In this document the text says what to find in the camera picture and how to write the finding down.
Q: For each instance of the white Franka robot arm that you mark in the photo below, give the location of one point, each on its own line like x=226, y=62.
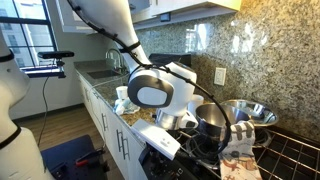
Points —
x=181, y=86

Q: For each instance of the chrome faucet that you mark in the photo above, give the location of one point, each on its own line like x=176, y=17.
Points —
x=119, y=56

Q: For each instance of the black stove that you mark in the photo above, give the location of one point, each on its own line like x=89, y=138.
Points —
x=286, y=156

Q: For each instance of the kitchen sink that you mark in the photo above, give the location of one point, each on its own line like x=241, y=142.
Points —
x=101, y=73

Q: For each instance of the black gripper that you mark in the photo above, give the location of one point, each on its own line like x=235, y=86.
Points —
x=158, y=156

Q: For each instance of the window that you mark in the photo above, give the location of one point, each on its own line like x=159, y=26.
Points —
x=23, y=33

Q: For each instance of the black under-cabinet fixture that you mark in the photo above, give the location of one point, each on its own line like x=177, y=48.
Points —
x=165, y=17

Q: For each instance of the deep steel pot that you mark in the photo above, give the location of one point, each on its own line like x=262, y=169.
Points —
x=216, y=120

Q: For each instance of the blue white dish towel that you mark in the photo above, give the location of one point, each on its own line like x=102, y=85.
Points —
x=125, y=106

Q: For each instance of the shallow steel bowl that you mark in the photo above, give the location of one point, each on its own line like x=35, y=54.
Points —
x=258, y=113

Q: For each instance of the white cup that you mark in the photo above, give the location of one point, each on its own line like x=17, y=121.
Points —
x=122, y=92

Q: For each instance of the patterned kitchen towel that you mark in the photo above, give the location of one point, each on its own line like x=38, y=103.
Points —
x=238, y=150

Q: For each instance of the white upper cabinet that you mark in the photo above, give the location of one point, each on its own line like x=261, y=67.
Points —
x=186, y=8

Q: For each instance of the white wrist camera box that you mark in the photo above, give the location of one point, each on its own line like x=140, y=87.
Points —
x=155, y=138

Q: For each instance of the dark robot mounting platform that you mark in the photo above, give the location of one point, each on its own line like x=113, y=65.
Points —
x=66, y=153

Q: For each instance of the white wall outlet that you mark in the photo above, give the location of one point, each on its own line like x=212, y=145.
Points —
x=220, y=76

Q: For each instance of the black external camera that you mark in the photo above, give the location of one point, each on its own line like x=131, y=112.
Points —
x=56, y=54

